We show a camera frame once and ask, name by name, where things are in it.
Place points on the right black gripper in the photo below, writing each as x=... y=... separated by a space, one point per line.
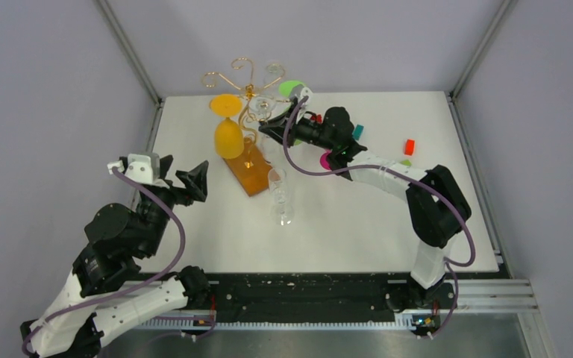
x=276 y=127

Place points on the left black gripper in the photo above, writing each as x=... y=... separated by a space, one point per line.
x=196 y=179

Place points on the clear stemmed wine glass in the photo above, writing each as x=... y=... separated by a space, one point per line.
x=260 y=108

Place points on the green plastic goblet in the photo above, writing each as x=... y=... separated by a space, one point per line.
x=286 y=86

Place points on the orange plastic goblet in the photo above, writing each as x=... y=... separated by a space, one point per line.
x=228 y=137

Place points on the pink plastic goblet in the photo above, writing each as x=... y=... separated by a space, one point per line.
x=323 y=160

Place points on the clear tall flute glass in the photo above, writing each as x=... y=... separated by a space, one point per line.
x=282 y=210

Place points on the clear short wine glass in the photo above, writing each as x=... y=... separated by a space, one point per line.
x=274 y=72

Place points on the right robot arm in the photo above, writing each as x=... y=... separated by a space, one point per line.
x=438 y=209

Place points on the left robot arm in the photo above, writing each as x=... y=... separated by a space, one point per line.
x=96 y=305

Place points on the teal block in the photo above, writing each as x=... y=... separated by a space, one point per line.
x=357 y=132

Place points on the orange-red block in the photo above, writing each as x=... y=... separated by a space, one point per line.
x=409 y=147

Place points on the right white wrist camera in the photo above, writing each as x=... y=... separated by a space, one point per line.
x=299 y=91

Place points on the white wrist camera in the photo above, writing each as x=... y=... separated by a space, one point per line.
x=140 y=168
x=299 y=91

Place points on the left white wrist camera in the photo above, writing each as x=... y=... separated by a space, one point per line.
x=140 y=168

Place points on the gold wire wine glass rack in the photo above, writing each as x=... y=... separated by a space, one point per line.
x=250 y=169

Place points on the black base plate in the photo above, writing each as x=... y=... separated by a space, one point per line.
x=318 y=298

